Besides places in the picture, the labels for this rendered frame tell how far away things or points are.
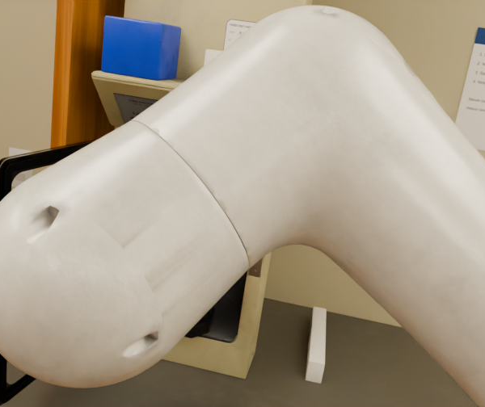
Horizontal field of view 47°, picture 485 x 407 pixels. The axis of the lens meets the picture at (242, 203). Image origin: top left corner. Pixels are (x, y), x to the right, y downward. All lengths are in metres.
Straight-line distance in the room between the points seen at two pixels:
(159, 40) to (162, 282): 0.70
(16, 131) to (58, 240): 1.45
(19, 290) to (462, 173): 0.23
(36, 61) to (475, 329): 1.47
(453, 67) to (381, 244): 1.15
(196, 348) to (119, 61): 0.58
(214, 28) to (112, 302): 0.80
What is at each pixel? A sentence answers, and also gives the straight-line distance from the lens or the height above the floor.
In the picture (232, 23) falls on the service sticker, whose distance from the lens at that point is 1.01.
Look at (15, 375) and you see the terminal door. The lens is 1.01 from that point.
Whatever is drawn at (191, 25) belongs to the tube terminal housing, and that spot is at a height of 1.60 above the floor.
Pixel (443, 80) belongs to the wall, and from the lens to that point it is 1.43.
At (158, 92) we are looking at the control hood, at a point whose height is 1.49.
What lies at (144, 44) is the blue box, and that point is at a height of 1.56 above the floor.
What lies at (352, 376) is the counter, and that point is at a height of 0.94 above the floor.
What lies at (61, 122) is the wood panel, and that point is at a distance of 1.03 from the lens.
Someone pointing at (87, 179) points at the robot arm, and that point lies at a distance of 0.28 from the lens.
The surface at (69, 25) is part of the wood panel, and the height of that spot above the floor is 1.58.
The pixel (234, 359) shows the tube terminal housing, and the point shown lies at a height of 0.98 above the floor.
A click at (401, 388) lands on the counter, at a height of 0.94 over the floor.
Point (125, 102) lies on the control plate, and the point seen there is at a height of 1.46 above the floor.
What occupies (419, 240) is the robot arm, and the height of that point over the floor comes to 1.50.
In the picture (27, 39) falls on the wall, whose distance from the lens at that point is 1.67.
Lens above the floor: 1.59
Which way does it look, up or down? 16 degrees down
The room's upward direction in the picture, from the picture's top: 8 degrees clockwise
